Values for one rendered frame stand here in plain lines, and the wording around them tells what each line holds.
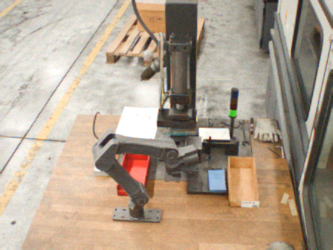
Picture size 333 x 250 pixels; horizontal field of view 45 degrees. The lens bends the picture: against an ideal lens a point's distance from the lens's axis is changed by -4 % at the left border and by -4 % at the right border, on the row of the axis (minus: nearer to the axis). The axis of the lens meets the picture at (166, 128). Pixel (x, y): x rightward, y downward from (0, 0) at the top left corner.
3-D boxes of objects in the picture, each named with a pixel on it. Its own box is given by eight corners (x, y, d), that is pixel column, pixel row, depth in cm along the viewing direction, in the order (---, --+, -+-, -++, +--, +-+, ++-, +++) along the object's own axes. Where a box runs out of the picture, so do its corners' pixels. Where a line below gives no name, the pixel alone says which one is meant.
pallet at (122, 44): (133, 24, 574) (132, 14, 565) (204, 27, 557) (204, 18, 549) (106, 62, 479) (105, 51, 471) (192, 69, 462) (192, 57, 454)
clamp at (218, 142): (202, 155, 204) (202, 138, 198) (202, 150, 207) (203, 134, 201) (233, 155, 203) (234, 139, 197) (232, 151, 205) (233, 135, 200)
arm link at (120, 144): (175, 135, 160) (97, 126, 148) (182, 150, 153) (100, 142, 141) (165, 161, 166) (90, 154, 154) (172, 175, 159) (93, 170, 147)
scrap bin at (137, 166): (117, 196, 182) (116, 186, 179) (125, 158, 202) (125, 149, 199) (144, 197, 181) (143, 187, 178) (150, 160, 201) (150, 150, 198)
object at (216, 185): (209, 194, 179) (210, 190, 177) (208, 170, 191) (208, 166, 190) (226, 194, 179) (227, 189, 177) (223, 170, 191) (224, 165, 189)
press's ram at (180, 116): (156, 133, 189) (154, 75, 172) (161, 102, 210) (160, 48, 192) (196, 135, 188) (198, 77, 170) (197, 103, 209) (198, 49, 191)
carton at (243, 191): (228, 207, 176) (230, 195, 172) (227, 169, 196) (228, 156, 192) (258, 208, 175) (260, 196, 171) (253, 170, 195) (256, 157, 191)
